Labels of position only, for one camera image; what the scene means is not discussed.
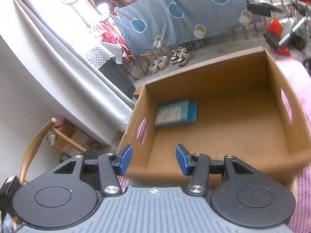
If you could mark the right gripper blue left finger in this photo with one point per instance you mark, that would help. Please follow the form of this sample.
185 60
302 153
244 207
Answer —
110 166

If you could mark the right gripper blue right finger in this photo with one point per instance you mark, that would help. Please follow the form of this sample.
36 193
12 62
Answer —
197 166

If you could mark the blue rectangular carton box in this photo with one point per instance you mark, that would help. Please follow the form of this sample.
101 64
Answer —
180 112

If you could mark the black seat wooden chair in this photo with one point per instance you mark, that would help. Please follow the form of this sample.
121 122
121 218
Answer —
35 143

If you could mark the brown cardboard box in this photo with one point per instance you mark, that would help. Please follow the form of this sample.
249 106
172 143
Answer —
247 107

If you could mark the white shoe pair left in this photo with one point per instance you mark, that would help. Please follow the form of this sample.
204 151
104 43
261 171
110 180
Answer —
159 64

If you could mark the white brown sneaker pair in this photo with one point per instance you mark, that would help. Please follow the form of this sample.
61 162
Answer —
180 56

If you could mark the polka dot cloth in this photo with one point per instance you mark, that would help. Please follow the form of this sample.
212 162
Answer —
103 52

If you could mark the white curtain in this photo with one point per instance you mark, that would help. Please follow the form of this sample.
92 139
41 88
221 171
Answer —
89 99

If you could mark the purple checkered tablecloth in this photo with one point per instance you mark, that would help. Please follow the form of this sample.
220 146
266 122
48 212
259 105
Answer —
239 198

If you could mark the blue patterned hanging blanket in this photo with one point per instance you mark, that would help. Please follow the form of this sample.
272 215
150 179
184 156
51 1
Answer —
149 24

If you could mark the red bag on floor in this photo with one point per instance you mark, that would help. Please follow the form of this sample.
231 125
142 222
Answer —
272 36

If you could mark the wheelchair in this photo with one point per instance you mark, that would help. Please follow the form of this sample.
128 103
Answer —
296 25

